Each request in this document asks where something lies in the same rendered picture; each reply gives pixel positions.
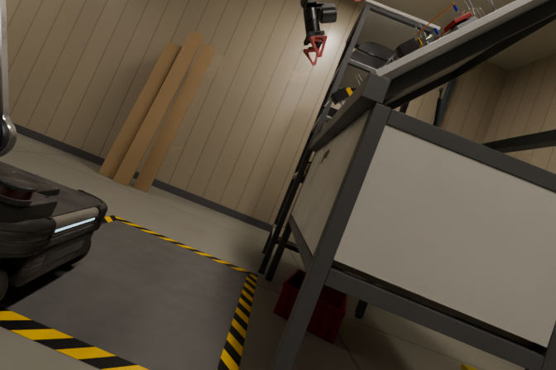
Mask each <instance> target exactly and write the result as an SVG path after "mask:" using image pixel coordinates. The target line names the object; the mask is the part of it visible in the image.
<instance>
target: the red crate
mask: <svg viewBox="0 0 556 370"><path fill-rule="evenodd" d="M305 275H306V272H305V271H302V270H300V269H298V270H297V271H296V272H295V273H293V274H292V275H291V276H290V277H289V278H288V279H287V280H286V281H285V282H284V283H283V288H282V291H281V293H280V296H279V299H278V301H277V303H276V307H275V309H274V311H273V312H274V313H275V314H277V315H279V316H281V317H282V318H284V319H286V320H288V319H289V317H290V313H291V311H292V308H293V306H294V303H295V300H296V298H297V295H298V294H299V291H300V287H301V285H302V283H303V280H304V277H305ZM347 298H348V295H347V294H344V293H342V292H341V291H337V290H334V289H333V288H331V287H328V286H325V285H324V286H323V289H322V290H321V293H320V295H319V298H318V301H317V304H316V306H315V308H314V312H313V314H312V316H311V319H310V321H309V325H308V327H307V329H306V330H307V331H309V332H310V333H312V334H315V335H317V336H319V337H320V338H321V339H324V340H326V341H328V342H330V343H331V344H332V343H333V341H334V340H335V338H336V336H337V333H338V330H339V327H340V325H341V323H342V320H343V316H345V314H346V307H347Z"/></svg>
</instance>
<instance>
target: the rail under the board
mask: <svg viewBox="0 0 556 370"><path fill-rule="evenodd" d="M390 83H391V79H388V78H386V77H383V76H378V75H377V74H375V73H372V72H370V73H369V74H368V75H367V77H366V78H365V79H364V80H363V81H362V82H361V83H360V84H359V86H358V87H357V88H356V89H355V90H354V92H353V93H352V94H351V95H350V97H349V98H348V99H347V100H346V102H345V103H344V104H343V105H342V107H341V108H340V109H339V110H338V111H337V112H336V113H335V114H334V115H333V117H332V118H331V119H330V120H329V121H328V123H327V124H326V125H325V126H324V128H323V129H322V130H321V131H320V133H319V134H318V135H317V136H316V137H315V139H314V140H313V141H312V144H311V146H310V150H311V151H315V152H317V151H318V150H319V149H320V148H322V147H323V146H324V145H326V144H327V143H328V142H330V141H331V140H332V139H333V138H335V137H336V136H337V135H338V134H339V133H340V132H341V131H343V130H344V129H345V128H346V127H348V126H349V125H350V124H352V123H353V122H354V121H356V120H357V119H358V118H359V117H361V116H362V115H363V114H364V113H365V112H366V111H368V110H369V109H370V108H371V106H373V105H374V104H375V103H379V104H382V103H383V101H384V98H385V96H386V92H387V90H388V88H389V86H390Z"/></svg>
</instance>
